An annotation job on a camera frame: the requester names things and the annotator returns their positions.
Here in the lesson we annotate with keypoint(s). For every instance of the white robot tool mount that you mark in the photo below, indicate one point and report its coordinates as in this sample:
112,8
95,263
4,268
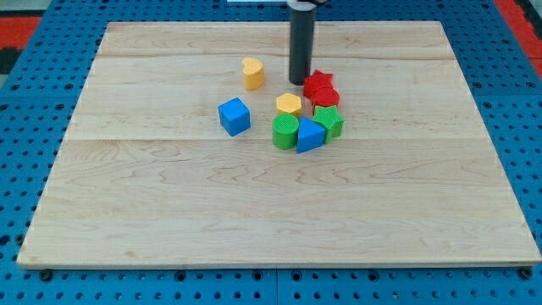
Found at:
305,4

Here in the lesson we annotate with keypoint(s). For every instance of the red cylinder block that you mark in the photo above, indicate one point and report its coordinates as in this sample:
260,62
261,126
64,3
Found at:
325,97

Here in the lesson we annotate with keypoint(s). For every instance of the yellow hexagon block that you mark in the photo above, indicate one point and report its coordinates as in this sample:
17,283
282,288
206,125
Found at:
289,103

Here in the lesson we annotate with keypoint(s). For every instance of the blue cube block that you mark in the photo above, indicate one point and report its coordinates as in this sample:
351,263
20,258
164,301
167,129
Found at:
234,116

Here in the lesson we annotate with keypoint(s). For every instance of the yellow heart block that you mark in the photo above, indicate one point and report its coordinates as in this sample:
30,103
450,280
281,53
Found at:
253,73

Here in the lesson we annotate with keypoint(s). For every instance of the red star block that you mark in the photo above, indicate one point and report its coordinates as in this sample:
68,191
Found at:
316,81

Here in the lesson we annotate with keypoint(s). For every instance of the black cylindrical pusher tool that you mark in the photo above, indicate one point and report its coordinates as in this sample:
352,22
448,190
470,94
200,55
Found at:
302,24

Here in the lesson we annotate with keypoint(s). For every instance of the green cylinder block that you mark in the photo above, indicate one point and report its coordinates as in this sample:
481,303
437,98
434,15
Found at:
284,131

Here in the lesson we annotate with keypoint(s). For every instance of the light wooden board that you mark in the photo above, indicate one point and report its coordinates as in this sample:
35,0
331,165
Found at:
147,177

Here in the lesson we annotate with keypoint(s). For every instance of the green star block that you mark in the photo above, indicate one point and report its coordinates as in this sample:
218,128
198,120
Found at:
331,120

